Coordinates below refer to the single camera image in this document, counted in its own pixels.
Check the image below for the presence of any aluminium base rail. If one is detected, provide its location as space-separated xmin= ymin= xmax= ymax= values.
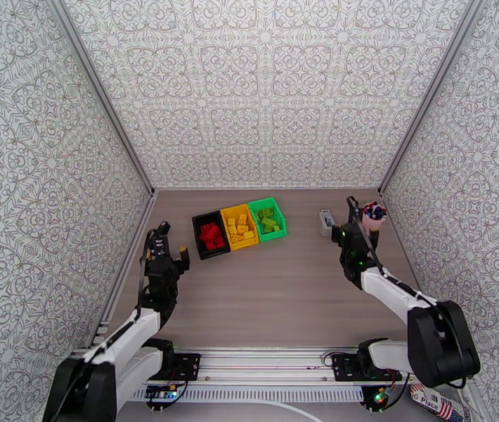
xmin=71 ymin=345 xmax=413 ymax=391

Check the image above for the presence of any aluminium frame post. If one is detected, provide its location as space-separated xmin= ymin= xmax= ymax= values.
xmin=377 ymin=0 xmax=486 ymax=196
xmin=45 ymin=0 xmax=157 ymax=196

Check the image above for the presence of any yellow plastic bin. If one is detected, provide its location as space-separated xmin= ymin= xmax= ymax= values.
xmin=219 ymin=203 xmax=261 ymax=252

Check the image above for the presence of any pink pen cup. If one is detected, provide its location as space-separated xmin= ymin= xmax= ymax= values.
xmin=361 ymin=201 xmax=388 ymax=234

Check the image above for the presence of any green plastic bin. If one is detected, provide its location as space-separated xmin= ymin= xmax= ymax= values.
xmin=247 ymin=196 xmax=287 ymax=243

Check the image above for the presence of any small circuit board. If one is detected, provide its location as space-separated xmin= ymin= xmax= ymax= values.
xmin=145 ymin=386 xmax=179 ymax=403
xmin=365 ymin=386 xmax=394 ymax=411

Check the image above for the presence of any black plastic bin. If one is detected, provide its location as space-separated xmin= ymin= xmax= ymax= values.
xmin=191 ymin=210 xmax=232 ymax=261

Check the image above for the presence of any white cable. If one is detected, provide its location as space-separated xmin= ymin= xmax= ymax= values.
xmin=227 ymin=399 xmax=323 ymax=422

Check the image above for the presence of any white vented cable duct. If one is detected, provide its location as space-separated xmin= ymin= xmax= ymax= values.
xmin=128 ymin=384 xmax=367 ymax=404

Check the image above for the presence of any flag printed package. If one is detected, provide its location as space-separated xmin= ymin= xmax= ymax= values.
xmin=408 ymin=382 xmax=468 ymax=422

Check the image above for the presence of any small white box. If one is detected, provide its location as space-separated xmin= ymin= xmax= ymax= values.
xmin=318 ymin=208 xmax=335 ymax=238

